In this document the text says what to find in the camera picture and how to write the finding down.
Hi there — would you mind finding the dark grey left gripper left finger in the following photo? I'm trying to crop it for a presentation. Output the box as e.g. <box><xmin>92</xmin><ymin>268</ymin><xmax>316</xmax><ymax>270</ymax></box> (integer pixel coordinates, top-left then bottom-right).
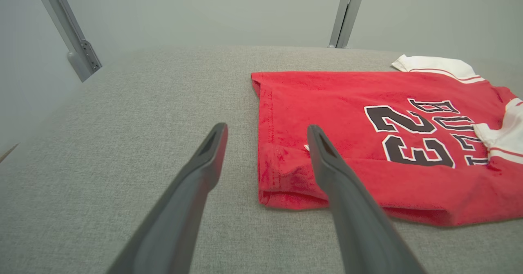
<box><xmin>106</xmin><ymin>122</ymin><xmax>229</xmax><ymax>274</ymax></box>

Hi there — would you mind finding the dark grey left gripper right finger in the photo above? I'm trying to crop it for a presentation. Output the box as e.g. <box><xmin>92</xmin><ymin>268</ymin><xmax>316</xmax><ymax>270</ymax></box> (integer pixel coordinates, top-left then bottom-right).
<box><xmin>306</xmin><ymin>124</ymin><xmax>427</xmax><ymax>274</ymax></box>

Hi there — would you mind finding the red white basketball jersey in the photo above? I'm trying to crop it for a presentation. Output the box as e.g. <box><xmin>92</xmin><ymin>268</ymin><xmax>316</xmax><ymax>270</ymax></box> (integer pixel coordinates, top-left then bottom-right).
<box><xmin>250</xmin><ymin>54</ymin><xmax>523</xmax><ymax>228</ymax></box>

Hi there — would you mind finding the grey double partition post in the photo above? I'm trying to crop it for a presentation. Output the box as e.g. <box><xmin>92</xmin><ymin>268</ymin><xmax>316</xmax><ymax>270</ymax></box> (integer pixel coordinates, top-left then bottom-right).
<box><xmin>328</xmin><ymin>0</ymin><xmax>369</xmax><ymax>49</ymax></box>

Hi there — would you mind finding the grey slanted partition frame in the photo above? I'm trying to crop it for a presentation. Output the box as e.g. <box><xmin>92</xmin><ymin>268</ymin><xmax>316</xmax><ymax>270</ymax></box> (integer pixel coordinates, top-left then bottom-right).
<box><xmin>30</xmin><ymin>0</ymin><xmax>103</xmax><ymax>83</ymax></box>

